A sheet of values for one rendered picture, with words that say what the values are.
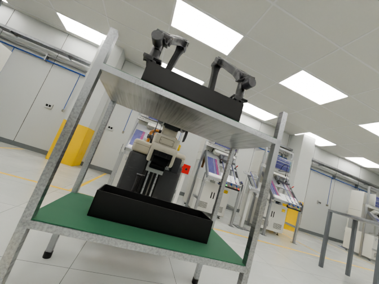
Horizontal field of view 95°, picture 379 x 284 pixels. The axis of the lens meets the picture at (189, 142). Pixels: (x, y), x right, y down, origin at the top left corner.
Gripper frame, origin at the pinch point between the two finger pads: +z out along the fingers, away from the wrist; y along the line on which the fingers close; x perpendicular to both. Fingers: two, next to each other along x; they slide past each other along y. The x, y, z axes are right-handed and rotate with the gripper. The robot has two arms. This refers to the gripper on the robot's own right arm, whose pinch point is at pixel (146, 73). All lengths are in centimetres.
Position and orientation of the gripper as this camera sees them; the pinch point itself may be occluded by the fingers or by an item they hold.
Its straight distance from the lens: 105.9
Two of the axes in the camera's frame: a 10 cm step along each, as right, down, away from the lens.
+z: -3.2, 9.3, -1.9
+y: 9.1, 3.6, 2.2
